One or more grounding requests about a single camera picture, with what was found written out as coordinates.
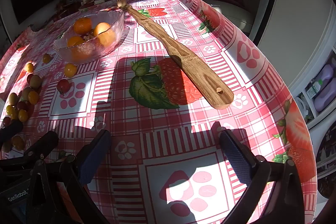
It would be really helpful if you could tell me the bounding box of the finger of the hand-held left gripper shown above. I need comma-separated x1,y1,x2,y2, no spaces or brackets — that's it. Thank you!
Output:
0,120,24,144
0,131,59,169

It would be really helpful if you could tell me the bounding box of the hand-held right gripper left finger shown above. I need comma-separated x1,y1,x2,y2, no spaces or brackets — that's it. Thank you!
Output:
26,130,112,224

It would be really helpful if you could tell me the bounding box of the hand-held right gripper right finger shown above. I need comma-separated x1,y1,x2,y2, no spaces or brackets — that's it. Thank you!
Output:
220,130,305,224

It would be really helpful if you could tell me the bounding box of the pile of mixed cherry tomatoes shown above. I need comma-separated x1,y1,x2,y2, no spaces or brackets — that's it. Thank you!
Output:
0,74,42,153

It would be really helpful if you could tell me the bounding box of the red cherry tomato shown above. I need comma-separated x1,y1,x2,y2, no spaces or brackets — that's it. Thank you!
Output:
57,79,71,94

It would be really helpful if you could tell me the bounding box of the strawberry print tablecloth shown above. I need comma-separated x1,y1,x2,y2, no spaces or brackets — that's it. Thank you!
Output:
0,0,318,224

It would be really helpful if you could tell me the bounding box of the clear glass bowl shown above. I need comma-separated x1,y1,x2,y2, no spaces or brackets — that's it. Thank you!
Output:
53,9,125,65

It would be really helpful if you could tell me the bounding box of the white bottle green label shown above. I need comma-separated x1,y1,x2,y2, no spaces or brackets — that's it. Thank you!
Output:
306,81,323,101

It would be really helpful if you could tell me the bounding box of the white shelf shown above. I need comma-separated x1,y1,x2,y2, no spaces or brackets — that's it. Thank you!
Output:
289,48,336,130

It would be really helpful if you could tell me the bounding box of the small orange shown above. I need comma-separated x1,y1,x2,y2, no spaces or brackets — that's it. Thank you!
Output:
94,22,112,36
73,17,93,35
98,30,116,47
67,35,86,48

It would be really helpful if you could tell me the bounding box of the purple bottle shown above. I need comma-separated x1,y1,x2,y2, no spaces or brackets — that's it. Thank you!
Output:
314,80,336,112
314,64,334,88

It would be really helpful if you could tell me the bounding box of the wooden back scratcher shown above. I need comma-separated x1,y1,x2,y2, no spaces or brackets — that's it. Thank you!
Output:
117,0,234,110

